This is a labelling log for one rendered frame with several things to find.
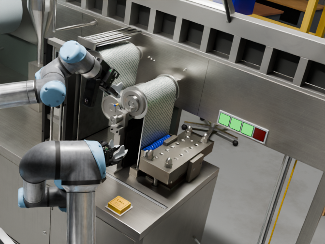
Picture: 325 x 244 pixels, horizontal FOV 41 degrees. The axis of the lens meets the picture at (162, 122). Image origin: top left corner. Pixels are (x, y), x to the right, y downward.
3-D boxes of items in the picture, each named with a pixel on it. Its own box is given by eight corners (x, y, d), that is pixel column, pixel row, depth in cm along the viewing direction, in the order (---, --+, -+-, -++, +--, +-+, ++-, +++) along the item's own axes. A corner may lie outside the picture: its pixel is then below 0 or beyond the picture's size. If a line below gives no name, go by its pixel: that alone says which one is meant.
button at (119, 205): (107, 207, 180) (107, 202, 178) (118, 199, 185) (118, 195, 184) (120, 215, 176) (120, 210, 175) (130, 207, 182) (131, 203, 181)
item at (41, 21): (21, 106, 244) (21, 5, 218) (40, 99, 255) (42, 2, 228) (38, 115, 238) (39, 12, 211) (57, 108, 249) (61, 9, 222)
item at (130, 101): (131, 92, 186) (140, 107, 185) (134, 91, 187) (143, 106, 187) (121, 100, 191) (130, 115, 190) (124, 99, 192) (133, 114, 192)
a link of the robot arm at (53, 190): (48, 201, 169) (49, 178, 164) (77, 200, 172) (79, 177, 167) (48, 215, 162) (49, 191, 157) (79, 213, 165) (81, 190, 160)
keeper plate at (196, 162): (185, 180, 203) (189, 160, 198) (196, 172, 211) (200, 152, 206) (189, 182, 202) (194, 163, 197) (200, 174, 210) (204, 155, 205)
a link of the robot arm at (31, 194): (14, 173, 118) (18, 216, 161) (55, 172, 122) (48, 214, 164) (15, 134, 123) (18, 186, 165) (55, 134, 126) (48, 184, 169)
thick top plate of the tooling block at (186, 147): (138, 169, 195) (140, 157, 192) (185, 139, 225) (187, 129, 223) (167, 184, 188) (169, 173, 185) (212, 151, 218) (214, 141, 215)
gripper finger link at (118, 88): (130, 89, 171) (118, 78, 164) (123, 102, 170) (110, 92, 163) (125, 87, 173) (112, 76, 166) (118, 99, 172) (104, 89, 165)
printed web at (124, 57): (76, 140, 221) (83, 45, 197) (107, 126, 239) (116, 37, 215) (136, 173, 203) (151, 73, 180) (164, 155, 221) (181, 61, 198)
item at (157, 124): (138, 152, 198) (143, 116, 189) (167, 135, 216) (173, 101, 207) (139, 152, 198) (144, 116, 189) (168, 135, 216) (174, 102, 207)
